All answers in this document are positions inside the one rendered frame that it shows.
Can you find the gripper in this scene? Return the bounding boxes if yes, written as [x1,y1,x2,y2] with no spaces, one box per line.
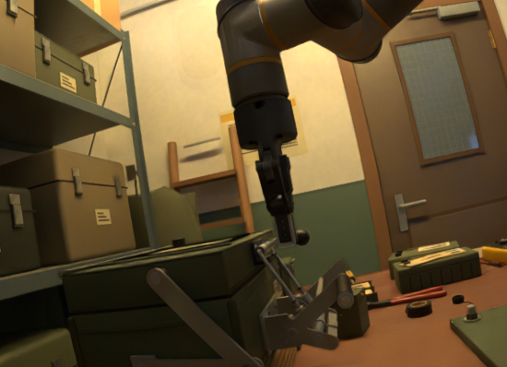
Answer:
[232,95,300,248]

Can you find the grey latch hook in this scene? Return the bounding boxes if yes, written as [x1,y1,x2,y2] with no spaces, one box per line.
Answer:
[253,240,314,318]

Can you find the grey latch lever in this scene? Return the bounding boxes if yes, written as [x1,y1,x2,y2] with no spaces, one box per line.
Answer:
[258,257,357,353]

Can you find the olive transit case lid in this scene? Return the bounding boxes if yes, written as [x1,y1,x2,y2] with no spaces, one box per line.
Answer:
[60,230,279,316]

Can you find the olive radio module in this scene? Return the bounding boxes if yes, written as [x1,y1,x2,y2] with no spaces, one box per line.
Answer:
[336,284,372,341]

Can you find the grey lid stay bar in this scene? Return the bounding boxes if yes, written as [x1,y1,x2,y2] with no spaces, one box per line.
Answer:
[145,266,265,367]

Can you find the olive transit case body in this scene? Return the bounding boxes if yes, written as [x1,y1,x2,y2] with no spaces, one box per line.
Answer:
[65,260,296,367]

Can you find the large tan labelled case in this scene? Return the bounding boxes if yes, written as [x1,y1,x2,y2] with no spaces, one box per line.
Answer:
[0,147,137,267]

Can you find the olive labelled case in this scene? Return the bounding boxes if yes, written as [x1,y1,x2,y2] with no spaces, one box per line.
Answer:
[33,30,98,104]

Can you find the wooden chair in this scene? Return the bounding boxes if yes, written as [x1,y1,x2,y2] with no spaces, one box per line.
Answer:
[166,124,256,234]

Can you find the olive canvas bag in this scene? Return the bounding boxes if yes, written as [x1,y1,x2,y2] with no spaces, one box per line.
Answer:
[127,185,205,251]

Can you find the black and yellow box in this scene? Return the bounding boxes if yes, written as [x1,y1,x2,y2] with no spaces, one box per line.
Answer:
[345,269,378,303]

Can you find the olive ribbed box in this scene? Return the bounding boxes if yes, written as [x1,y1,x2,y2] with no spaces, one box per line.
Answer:
[391,245,483,296]
[386,240,461,270]

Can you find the brown door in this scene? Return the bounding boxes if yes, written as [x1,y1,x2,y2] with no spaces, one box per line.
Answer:
[337,0,507,273]

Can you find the wooden block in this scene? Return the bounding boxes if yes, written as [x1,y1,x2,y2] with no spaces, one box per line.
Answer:
[272,344,299,367]

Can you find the black tape roll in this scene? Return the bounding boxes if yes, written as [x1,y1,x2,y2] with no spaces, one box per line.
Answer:
[404,298,434,319]

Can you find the yellow meter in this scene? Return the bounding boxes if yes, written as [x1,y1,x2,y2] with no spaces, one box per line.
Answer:
[479,244,507,266]

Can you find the grey metal shelf unit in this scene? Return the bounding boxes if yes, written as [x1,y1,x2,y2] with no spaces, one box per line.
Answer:
[0,0,160,302]

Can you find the grey door closer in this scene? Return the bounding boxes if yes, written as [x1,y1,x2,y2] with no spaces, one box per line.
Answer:
[435,0,481,20]

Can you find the orange cardboard box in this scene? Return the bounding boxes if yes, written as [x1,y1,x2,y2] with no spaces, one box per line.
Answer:
[65,0,123,32]

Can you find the green plate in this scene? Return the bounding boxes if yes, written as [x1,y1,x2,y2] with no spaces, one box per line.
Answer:
[449,308,507,367]

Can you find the yellow wall notice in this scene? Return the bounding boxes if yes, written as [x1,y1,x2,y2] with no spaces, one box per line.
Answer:
[218,97,310,158]

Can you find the grey door handle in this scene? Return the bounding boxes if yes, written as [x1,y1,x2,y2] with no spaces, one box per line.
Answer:
[393,193,429,233]

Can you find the red-handled pliers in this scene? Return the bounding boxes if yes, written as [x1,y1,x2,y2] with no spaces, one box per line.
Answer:
[365,285,448,310]

